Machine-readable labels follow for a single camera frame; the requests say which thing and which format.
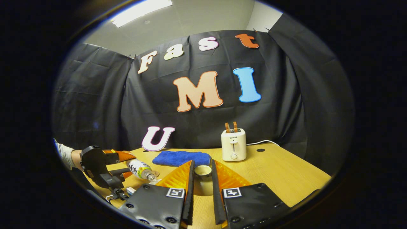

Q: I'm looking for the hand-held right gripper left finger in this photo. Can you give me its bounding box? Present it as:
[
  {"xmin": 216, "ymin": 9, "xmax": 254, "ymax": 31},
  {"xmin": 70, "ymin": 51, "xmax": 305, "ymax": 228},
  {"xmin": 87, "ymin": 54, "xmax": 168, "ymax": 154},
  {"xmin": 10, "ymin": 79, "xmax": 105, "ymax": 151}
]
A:
[{"xmin": 127, "ymin": 160, "xmax": 195, "ymax": 229}]

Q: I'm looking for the labelled plastic water bottle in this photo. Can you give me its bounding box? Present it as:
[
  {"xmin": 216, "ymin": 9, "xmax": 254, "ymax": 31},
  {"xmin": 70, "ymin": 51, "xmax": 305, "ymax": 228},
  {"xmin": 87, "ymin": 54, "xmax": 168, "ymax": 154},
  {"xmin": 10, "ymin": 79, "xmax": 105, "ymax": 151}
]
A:
[{"xmin": 127, "ymin": 158, "xmax": 160, "ymax": 182}]

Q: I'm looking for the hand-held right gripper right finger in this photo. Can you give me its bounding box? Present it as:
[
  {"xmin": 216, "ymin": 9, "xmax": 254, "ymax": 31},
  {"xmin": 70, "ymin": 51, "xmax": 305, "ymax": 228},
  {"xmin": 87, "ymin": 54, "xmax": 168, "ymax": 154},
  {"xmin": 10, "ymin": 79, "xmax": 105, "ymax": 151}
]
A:
[{"xmin": 211, "ymin": 159, "xmax": 292, "ymax": 229}]

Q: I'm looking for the ceiling light panel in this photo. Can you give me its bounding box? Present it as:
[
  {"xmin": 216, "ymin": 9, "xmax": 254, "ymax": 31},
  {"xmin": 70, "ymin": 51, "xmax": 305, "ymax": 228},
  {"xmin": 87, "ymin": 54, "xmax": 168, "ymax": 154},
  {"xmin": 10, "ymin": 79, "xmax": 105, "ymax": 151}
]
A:
[{"xmin": 111, "ymin": 0, "xmax": 173, "ymax": 28}]

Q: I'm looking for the black backdrop cloth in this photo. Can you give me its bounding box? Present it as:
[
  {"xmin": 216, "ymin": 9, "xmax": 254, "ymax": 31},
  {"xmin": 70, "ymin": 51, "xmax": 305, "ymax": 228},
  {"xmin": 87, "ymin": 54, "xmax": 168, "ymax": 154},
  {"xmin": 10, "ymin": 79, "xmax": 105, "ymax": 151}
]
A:
[{"xmin": 52, "ymin": 13, "xmax": 355, "ymax": 178}]

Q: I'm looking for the white power cable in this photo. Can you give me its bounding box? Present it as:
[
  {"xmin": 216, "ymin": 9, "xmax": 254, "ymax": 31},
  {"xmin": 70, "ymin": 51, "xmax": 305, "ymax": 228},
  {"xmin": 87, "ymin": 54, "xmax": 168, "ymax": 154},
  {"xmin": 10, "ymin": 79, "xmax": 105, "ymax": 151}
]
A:
[{"xmin": 246, "ymin": 140, "xmax": 280, "ymax": 147}]

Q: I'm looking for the white teacup lid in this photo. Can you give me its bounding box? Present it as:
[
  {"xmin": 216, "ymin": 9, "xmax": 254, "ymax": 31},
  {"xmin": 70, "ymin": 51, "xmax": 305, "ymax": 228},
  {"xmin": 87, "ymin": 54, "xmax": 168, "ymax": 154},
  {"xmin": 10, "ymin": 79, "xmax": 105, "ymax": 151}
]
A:
[{"xmin": 193, "ymin": 164, "xmax": 213, "ymax": 196}]

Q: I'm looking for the white toaster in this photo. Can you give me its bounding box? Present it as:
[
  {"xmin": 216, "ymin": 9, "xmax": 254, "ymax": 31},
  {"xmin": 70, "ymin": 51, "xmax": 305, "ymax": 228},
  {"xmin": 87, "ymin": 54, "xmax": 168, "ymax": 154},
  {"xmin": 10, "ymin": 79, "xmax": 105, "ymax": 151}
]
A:
[{"xmin": 221, "ymin": 128, "xmax": 247, "ymax": 162}]

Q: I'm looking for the folded blue towel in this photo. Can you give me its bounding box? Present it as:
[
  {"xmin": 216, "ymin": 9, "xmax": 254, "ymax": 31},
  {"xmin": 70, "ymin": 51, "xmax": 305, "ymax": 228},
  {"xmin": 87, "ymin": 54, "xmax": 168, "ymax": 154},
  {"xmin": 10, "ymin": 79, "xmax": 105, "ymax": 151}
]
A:
[{"xmin": 152, "ymin": 151, "xmax": 212, "ymax": 167}]

